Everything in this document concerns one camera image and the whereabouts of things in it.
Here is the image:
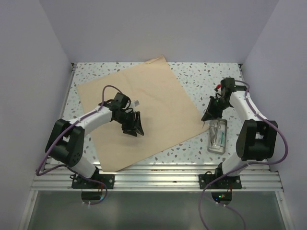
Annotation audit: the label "clear suture packet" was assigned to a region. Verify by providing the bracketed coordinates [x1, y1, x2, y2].
[210, 129, 221, 148]

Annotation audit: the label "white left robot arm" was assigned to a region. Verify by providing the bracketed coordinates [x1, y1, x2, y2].
[46, 92, 144, 188]

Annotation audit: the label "beige cloth drape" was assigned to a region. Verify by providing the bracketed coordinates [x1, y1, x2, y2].
[77, 56, 209, 172]

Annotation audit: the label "steel hemostat forceps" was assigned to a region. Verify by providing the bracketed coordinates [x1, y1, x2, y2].
[213, 120, 221, 143]

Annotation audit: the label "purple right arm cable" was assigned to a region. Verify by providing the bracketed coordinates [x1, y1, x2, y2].
[198, 80, 289, 230]

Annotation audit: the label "aluminium rail frame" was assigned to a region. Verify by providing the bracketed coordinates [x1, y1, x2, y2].
[18, 62, 295, 230]

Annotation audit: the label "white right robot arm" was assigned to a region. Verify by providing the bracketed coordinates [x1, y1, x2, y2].
[201, 78, 278, 188]

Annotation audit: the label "small steel scissors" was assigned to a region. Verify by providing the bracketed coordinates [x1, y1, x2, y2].
[210, 122, 216, 143]

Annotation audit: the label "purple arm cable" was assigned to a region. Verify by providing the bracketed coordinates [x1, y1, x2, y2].
[198, 80, 289, 230]
[35, 85, 125, 206]

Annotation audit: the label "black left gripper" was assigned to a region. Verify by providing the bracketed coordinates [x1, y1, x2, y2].
[114, 110, 143, 136]

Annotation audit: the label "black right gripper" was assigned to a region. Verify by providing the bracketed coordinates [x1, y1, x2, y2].
[201, 96, 231, 122]

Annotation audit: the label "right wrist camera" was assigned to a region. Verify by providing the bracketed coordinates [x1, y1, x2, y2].
[214, 84, 222, 92]

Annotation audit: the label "green scalpel blade packet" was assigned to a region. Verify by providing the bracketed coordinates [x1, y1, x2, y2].
[217, 131, 226, 147]

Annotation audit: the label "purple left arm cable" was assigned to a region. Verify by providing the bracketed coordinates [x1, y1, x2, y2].
[35, 85, 125, 206]

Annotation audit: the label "metal instrument tray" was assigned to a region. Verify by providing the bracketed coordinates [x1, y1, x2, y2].
[207, 119, 227, 155]

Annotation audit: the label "white gauze pad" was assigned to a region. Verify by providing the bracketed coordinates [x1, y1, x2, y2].
[210, 144, 224, 151]

